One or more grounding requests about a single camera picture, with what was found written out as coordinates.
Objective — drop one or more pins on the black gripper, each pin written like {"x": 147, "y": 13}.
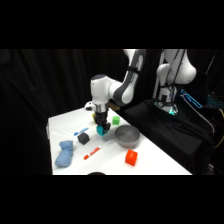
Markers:
{"x": 101, "y": 118}

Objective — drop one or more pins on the blue-teal cube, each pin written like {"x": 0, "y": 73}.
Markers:
{"x": 101, "y": 130}

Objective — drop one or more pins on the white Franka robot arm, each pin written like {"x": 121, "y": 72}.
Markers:
{"x": 100, "y": 90}

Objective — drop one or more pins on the green cube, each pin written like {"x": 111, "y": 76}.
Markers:
{"x": 115, "y": 120}

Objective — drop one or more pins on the dark grey cube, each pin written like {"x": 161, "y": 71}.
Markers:
{"x": 83, "y": 138}

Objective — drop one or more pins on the grey bowl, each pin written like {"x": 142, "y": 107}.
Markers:
{"x": 126, "y": 135}

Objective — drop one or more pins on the orange-red cube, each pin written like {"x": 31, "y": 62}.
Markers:
{"x": 131, "y": 157}

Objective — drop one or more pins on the yellow plastic cup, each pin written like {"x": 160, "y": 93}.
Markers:
{"x": 93, "y": 116}

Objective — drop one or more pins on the blue marker pen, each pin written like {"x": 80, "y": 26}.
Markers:
{"x": 81, "y": 131}

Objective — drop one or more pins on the red marker pen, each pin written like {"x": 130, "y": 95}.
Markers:
{"x": 92, "y": 153}

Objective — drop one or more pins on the blue cloth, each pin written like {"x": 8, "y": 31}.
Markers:
{"x": 65, "y": 154}

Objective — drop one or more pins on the black round object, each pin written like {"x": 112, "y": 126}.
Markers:
{"x": 96, "y": 173}

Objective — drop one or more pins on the small green light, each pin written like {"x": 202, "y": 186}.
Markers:
{"x": 172, "y": 112}

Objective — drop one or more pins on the black cloth-covered stand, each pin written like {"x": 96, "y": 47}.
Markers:
{"x": 173, "y": 140}

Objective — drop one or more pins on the black curtain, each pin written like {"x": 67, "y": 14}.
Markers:
{"x": 33, "y": 100}

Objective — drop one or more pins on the blue-lit device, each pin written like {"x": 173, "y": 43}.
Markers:
{"x": 191, "y": 98}

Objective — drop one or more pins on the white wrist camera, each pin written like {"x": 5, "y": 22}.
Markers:
{"x": 88, "y": 106}

